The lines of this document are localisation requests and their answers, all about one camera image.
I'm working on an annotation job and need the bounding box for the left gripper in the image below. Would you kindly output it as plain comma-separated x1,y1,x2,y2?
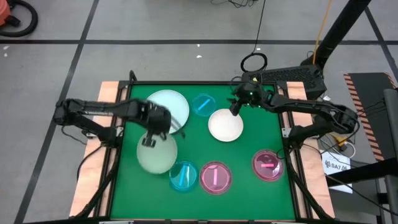
136,101,172,148

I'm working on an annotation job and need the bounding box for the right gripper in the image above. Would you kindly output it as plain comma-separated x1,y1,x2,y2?
226,82,269,116

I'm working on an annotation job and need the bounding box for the pale green plate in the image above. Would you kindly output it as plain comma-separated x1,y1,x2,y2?
136,132,178,175

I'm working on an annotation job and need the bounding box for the blue transparent plate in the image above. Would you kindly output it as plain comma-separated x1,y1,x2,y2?
169,159,200,192
191,93,218,118

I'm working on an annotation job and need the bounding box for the pink transparent plate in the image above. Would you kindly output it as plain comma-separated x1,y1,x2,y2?
198,161,233,195
251,149,285,183

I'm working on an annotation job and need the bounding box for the small white plate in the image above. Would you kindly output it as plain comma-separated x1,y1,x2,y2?
207,108,244,143

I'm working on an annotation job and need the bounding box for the large white plate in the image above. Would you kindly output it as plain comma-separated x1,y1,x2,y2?
146,89,190,135

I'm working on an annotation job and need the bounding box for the black computer box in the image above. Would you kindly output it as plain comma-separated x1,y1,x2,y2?
241,66,328,101

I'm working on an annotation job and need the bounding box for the wooden table side board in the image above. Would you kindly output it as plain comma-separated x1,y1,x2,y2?
285,81,336,218
68,81,121,218

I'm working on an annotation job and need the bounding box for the white paper sign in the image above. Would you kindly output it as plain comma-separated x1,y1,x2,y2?
320,150,354,194

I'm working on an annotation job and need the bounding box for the black striped floor mat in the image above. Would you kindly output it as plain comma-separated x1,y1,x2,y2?
343,72,398,162

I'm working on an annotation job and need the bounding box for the orange shop vacuum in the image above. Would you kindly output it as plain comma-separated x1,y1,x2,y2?
0,0,39,38

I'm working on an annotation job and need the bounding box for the black cable coil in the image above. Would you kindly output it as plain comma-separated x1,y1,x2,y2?
239,52,269,73

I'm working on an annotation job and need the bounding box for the yellow cable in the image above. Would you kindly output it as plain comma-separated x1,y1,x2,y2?
312,0,334,65

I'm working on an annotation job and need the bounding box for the black camera pole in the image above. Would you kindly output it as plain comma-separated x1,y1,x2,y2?
300,0,373,73

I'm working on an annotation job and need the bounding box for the black stand frame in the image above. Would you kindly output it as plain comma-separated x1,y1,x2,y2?
325,88,398,224

